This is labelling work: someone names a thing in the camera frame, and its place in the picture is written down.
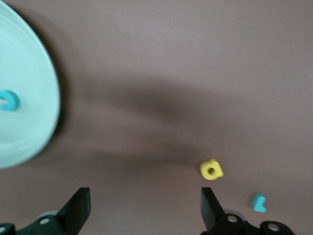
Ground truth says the yellow foam letter a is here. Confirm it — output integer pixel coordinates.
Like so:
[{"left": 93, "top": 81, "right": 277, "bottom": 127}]
[{"left": 200, "top": 159, "right": 224, "bottom": 181}]

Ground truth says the brown table cover sheet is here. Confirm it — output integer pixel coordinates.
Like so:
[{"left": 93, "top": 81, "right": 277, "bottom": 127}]
[{"left": 0, "top": 0, "right": 313, "bottom": 235}]

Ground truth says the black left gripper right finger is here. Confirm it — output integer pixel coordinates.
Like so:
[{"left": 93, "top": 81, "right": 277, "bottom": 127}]
[{"left": 200, "top": 187, "right": 260, "bottom": 235}]

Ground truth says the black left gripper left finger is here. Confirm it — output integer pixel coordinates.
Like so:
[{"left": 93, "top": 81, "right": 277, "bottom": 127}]
[{"left": 14, "top": 187, "right": 91, "bottom": 235}]

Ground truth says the pale green plate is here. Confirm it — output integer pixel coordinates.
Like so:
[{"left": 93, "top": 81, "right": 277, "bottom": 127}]
[{"left": 0, "top": 0, "right": 61, "bottom": 170}]

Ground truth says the teal foam letter c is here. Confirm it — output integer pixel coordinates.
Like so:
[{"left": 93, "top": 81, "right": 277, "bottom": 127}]
[{"left": 0, "top": 90, "right": 20, "bottom": 111}]

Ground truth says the teal foam letter l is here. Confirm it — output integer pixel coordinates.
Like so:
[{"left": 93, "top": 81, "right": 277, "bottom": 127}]
[{"left": 251, "top": 192, "right": 268, "bottom": 213}]

